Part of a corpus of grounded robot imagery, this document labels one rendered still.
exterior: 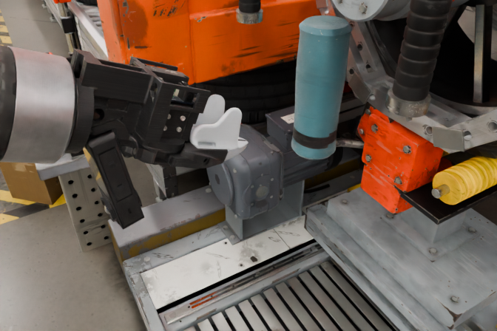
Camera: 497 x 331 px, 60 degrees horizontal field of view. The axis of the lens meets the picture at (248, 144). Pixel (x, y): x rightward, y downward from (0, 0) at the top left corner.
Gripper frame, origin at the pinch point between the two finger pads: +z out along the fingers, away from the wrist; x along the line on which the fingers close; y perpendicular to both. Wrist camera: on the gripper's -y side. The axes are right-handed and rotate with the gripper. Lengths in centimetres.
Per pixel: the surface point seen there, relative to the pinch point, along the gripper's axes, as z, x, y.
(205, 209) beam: 41, 48, -42
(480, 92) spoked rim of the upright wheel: 43.9, -3.8, 15.7
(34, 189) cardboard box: 10, 95, -65
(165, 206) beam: 33, 55, -46
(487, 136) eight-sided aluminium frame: 34.0, -11.8, 10.5
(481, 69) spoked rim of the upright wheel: 42.4, -2.8, 19.2
